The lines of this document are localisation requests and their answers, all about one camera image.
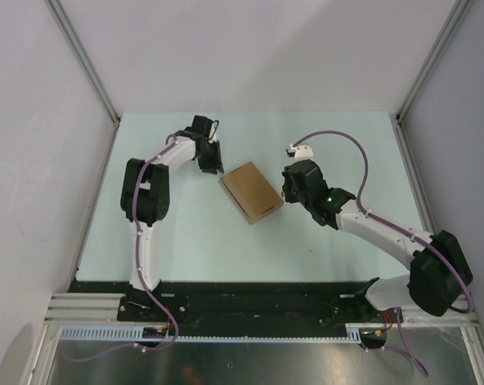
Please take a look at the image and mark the purple cable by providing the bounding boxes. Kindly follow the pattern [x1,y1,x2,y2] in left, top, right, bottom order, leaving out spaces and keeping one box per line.
[59,133,180,363]
[291,129,474,379]

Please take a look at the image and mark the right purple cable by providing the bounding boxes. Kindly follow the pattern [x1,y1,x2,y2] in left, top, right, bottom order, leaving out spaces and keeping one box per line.
[291,129,474,379]

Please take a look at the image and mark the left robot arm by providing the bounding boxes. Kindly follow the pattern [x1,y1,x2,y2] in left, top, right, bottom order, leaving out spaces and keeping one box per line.
[120,115,224,292]

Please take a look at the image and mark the grey slotted cable duct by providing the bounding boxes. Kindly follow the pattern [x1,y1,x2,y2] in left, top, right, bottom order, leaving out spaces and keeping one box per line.
[60,325,387,345]

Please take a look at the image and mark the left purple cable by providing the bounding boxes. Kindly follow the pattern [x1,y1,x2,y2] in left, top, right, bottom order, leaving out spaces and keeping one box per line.
[59,133,180,363]

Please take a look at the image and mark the left aluminium frame post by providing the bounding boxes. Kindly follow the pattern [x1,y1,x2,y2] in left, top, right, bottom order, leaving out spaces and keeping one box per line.
[44,0,120,125]

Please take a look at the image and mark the brown cardboard express box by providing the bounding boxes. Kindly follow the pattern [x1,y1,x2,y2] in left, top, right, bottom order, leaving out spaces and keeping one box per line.
[220,161,284,225]

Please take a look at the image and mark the aluminium extrusion crossbar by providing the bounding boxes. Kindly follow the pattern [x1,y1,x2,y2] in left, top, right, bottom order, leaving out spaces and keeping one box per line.
[44,293,480,328]

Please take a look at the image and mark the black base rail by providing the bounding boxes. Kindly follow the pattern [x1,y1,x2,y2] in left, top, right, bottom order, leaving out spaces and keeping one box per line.
[117,282,395,337]

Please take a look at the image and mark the right aluminium frame post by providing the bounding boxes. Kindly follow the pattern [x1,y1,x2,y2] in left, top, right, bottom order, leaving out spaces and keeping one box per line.
[395,0,474,120]

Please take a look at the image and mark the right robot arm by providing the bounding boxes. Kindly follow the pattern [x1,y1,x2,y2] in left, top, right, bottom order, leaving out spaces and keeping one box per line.
[282,160,473,322]

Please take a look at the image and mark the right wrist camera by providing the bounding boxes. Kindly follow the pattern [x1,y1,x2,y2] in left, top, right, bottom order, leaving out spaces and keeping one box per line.
[285,144,313,162]

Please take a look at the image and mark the aluminium frame post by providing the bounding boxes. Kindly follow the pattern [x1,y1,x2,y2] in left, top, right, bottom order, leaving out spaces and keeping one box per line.
[44,0,120,125]
[395,0,474,120]

